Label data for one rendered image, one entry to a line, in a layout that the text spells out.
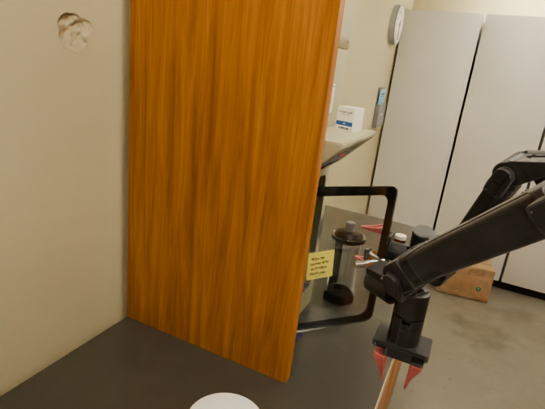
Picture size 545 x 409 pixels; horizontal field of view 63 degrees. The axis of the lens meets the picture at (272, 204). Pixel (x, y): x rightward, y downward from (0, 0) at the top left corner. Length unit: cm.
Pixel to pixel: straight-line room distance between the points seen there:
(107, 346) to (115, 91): 63
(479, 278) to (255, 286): 306
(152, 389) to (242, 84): 69
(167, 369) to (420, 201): 332
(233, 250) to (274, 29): 49
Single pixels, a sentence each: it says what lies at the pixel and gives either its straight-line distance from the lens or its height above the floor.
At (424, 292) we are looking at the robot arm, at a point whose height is 130.
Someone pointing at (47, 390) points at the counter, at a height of 94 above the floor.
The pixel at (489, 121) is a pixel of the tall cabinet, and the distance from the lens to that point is 403.
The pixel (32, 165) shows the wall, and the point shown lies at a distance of 103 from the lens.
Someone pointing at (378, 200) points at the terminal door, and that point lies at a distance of 116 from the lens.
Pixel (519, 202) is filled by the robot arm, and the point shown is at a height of 154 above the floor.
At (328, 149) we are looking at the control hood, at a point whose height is 149.
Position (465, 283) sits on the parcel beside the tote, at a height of 13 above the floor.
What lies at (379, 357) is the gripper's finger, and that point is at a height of 116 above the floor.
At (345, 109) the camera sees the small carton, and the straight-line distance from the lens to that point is 117.
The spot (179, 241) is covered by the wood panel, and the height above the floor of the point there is 121.
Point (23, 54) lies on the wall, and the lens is 99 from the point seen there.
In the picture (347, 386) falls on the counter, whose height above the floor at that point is 94.
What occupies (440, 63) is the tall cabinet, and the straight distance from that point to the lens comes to 404.
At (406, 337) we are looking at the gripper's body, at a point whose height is 121.
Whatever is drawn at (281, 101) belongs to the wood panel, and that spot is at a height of 158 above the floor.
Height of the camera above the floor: 166
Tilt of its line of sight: 18 degrees down
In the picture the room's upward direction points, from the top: 7 degrees clockwise
